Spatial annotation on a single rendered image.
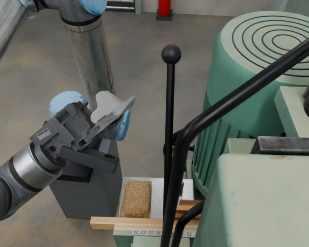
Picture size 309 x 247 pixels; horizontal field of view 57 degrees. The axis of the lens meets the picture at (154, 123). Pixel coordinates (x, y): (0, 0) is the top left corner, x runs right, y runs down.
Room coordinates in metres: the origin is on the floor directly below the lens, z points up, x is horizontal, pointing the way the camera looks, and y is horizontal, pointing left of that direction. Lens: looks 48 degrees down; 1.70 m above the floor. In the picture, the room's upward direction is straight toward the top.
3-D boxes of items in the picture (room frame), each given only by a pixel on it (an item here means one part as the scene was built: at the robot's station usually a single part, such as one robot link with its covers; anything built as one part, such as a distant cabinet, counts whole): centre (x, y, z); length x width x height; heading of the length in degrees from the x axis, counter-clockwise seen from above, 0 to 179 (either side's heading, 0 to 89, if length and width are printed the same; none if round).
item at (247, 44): (0.31, -0.17, 1.35); 0.18 x 0.18 x 0.31
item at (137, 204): (0.41, 0.05, 0.91); 0.12 x 0.09 x 0.03; 178
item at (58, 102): (0.87, 0.37, 0.79); 0.17 x 0.15 x 0.18; 79
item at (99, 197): (0.87, 0.38, 0.27); 0.30 x 0.30 x 0.55; 84
